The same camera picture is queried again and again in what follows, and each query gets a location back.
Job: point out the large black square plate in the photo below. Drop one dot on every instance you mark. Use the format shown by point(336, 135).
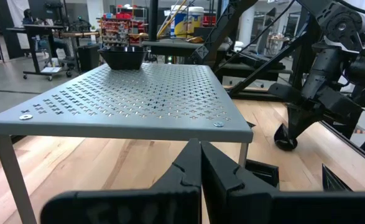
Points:
point(123, 60)

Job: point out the rack with red bins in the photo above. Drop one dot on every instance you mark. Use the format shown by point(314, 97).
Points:
point(120, 29)

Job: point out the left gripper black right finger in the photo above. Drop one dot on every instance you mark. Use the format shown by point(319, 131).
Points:
point(247, 205)

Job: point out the grey perforated metal shelf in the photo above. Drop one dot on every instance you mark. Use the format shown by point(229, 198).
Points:
point(138, 102)

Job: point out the person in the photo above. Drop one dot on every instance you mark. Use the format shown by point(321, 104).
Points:
point(28, 15)

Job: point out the grey workstation table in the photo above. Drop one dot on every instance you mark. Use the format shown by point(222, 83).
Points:
point(182, 46)

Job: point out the small black square plate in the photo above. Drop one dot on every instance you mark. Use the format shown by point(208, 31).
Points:
point(250, 124)
point(264, 174)

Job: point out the black desk on wheels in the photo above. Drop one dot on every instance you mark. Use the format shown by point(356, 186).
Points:
point(42, 29)

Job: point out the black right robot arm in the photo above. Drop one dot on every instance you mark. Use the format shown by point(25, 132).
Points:
point(337, 25)

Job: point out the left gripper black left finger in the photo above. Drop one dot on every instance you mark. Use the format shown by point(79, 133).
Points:
point(169, 202)

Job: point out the blue and yellow bucket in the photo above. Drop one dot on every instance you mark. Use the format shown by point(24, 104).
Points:
point(179, 23)

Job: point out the black waste bin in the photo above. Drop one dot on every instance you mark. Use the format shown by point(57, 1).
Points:
point(88, 57)

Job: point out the black vertical pole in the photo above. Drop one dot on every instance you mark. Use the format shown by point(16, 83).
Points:
point(153, 20)

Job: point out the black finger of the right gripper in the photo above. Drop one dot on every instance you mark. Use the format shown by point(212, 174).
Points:
point(308, 119)
point(294, 116)

